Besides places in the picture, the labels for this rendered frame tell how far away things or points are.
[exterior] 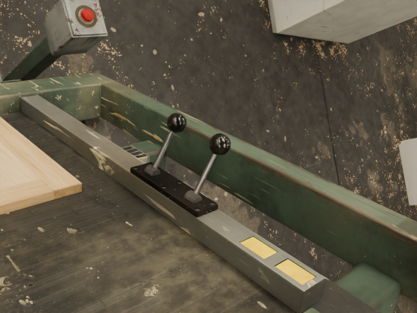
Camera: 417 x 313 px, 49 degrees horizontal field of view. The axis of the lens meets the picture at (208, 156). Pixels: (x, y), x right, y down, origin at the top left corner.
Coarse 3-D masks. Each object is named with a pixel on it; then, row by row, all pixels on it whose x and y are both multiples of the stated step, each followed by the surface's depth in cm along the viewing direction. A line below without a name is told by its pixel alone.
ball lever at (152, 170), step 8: (168, 120) 86; (176, 120) 85; (184, 120) 86; (168, 128) 87; (176, 128) 86; (184, 128) 87; (168, 136) 87; (168, 144) 87; (160, 152) 87; (160, 160) 87; (152, 168) 87
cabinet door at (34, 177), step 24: (0, 120) 113; (0, 144) 101; (24, 144) 101; (0, 168) 91; (24, 168) 92; (48, 168) 92; (0, 192) 82; (24, 192) 83; (48, 192) 84; (72, 192) 87
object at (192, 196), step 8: (216, 136) 78; (224, 136) 78; (216, 144) 77; (224, 144) 77; (216, 152) 78; (224, 152) 78; (208, 160) 79; (208, 168) 79; (200, 176) 79; (200, 184) 79; (192, 192) 79; (192, 200) 78; (200, 200) 79
